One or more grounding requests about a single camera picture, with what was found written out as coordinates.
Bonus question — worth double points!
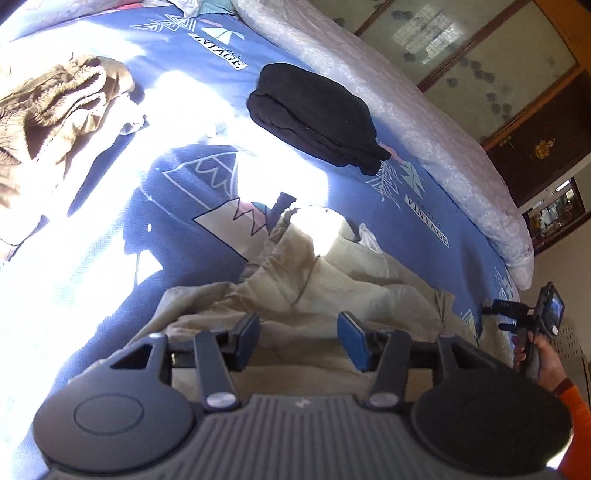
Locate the lilac patterned quilt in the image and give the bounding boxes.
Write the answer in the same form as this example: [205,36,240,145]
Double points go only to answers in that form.
[231,0,537,291]

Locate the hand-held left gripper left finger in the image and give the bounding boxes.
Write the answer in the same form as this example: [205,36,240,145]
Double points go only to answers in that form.
[108,312,262,413]

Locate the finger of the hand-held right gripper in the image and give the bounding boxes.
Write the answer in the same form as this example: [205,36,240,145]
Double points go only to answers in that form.
[480,299,524,334]

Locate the beige pants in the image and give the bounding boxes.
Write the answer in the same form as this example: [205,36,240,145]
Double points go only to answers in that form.
[124,205,484,398]

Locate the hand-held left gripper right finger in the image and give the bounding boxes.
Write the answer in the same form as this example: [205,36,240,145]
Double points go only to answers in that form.
[337,311,498,411]

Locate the glass display cabinet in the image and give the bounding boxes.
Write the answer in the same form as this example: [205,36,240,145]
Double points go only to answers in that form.
[521,177,583,254]

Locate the dark wooden door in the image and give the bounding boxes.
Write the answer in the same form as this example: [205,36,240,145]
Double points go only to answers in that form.
[482,113,591,209]

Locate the person's right hand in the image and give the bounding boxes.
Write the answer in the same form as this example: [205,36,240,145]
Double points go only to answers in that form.
[510,333,568,394]

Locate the white perforated panel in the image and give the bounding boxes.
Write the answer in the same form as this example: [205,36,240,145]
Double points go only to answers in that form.
[552,322,591,367]

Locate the wooden wardrobe with glass doors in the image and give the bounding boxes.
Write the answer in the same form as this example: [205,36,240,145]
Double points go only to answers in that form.
[314,0,591,155]

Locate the blue printed bed sheet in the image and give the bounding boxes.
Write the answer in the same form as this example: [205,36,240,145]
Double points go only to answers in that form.
[0,0,519,480]

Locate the black folded pants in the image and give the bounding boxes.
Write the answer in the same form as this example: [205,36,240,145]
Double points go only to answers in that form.
[246,63,393,176]

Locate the brown crumpled pants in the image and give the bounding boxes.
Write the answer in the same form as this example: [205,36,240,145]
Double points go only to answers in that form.
[0,54,149,246]

